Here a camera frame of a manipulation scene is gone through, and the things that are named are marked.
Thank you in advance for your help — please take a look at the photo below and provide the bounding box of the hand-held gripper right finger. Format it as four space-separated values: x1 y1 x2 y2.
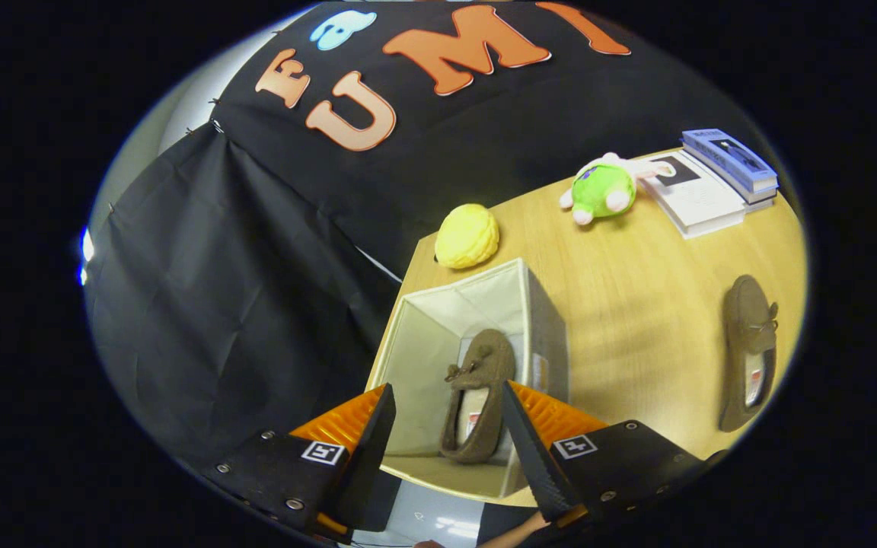
501 381 729 526

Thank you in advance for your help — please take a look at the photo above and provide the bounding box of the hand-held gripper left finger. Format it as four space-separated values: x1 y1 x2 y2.
203 383 397 543

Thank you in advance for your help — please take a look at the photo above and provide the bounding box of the brown shoe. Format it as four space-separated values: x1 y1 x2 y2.
719 274 780 433
440 329 517 465

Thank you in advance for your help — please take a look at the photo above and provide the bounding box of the beige fabric storage box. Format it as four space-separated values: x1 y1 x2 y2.
365 257 570 507

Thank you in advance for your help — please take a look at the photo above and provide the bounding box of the black backdrop cloth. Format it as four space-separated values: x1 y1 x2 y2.
85 0 782 473

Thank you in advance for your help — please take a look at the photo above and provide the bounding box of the yellow plush ball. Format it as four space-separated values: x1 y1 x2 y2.
435 203 500 269

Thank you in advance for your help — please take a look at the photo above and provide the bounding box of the green and pink plush toy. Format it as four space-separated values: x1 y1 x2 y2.
559 152 677 226

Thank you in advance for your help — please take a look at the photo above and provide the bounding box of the white book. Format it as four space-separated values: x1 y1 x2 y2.
640 150 748 240

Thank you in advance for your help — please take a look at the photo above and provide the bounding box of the pale blue book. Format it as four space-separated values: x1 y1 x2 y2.
682 145 778 212

